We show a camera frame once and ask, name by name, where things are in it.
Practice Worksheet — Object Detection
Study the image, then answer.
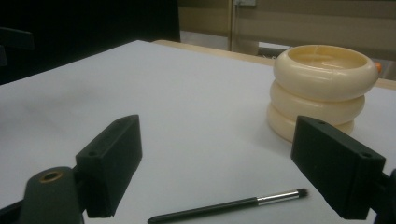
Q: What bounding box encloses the black makeup brush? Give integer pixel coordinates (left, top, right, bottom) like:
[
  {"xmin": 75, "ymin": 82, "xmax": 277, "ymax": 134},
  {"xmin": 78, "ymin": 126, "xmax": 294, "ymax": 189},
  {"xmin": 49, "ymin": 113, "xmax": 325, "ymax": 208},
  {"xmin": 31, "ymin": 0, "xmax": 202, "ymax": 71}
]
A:
[{"xmin": 148, "ymin": 188, "xmax": 309, "ymax": 224}]

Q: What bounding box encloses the white table mat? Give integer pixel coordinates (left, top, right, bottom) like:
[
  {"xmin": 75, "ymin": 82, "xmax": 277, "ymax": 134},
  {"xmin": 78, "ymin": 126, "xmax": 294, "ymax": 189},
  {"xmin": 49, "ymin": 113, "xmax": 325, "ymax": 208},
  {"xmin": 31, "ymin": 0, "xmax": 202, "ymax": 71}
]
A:
[{"xmin": 0, "ymin": 39, "xmax": 396, "ymax": 224}]

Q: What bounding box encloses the cream ribbed brush holder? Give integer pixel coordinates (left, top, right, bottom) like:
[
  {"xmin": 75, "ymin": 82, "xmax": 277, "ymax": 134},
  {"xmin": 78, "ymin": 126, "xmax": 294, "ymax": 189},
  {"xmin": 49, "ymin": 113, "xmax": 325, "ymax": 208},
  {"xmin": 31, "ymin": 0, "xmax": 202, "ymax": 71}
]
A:
[{"xmin": 265, "ymin": 44, "xmax": 380, "ymax": 144}]

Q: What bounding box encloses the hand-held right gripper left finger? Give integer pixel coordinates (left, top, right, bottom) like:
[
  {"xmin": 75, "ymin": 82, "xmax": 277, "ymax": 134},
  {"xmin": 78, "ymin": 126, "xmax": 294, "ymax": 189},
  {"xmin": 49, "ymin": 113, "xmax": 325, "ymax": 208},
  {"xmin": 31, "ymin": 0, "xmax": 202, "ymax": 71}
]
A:
[{"xmin": 75, "ymin": 114, "xmax": 143, "ymax": 218}]

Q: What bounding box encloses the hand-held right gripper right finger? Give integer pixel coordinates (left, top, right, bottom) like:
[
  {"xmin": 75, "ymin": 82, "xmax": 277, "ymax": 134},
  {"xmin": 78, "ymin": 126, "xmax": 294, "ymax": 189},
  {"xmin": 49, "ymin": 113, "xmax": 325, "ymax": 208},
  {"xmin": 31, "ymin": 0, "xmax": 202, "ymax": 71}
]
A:
[{"xmin": 290, "ymin": 115, "xmax": 387, "ymax": 220}]

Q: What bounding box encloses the black curtain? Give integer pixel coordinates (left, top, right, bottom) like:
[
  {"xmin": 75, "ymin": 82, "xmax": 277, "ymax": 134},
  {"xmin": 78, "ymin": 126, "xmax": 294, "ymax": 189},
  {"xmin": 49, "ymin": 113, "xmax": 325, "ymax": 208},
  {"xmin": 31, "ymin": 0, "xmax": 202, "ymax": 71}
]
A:
[{"xmin": 0, "ymin": 0, "xmax": 181, "ymax": 86}]

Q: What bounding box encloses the beige wooden shelf unit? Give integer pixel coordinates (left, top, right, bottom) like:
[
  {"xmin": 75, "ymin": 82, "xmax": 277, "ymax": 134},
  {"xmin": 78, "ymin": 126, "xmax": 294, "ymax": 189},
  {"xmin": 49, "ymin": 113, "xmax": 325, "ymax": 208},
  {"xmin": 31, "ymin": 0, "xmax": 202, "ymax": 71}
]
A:
[{"xmin": 177, "ymin": 0, "xmax": 396, "ymax": 62}]

